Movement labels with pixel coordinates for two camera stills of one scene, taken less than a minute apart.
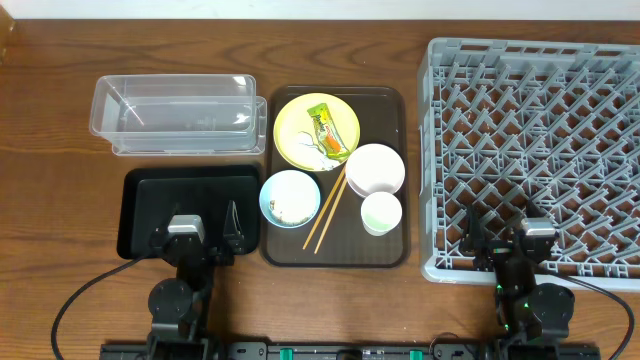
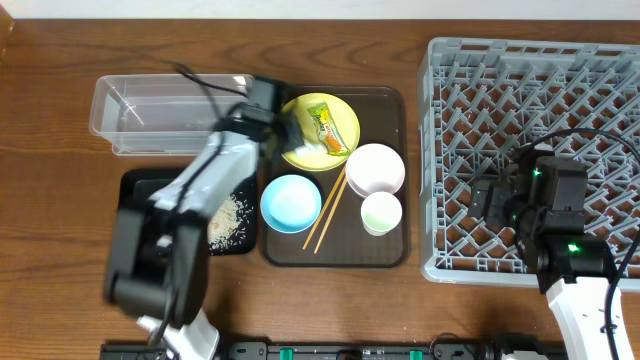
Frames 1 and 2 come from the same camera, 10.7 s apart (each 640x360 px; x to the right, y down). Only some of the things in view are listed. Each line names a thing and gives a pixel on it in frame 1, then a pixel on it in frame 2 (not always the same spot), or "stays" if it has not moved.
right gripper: x=474 y=242 to x=480 y=193
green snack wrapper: x=328 y=133 stays
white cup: x=381 y=212 stays
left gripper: x=198 y=248 to x=288 y=132
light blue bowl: x=289 y=199 stays
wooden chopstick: x=330 y=215 stays
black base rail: x=271 y=351 stays
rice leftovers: x=291 y=211 to x=222 y=223
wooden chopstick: x=324 y=209 stays
